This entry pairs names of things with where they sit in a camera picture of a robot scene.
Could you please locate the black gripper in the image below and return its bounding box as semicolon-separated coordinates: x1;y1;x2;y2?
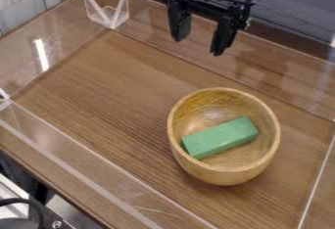
166;0;255;57

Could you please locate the green rectangular block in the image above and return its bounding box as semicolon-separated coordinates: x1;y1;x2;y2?
180;116;259;160

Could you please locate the brown wooden bowl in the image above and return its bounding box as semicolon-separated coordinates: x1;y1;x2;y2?
167;87;282;186

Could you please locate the clear acrylic corner bracket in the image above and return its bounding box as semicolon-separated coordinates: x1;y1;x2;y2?
84;0;130;29

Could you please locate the clear acrylic tray wall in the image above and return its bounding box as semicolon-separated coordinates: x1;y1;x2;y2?
0;89;218;229

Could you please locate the black cable lower left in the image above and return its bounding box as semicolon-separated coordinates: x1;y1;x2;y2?
0;197;46;229

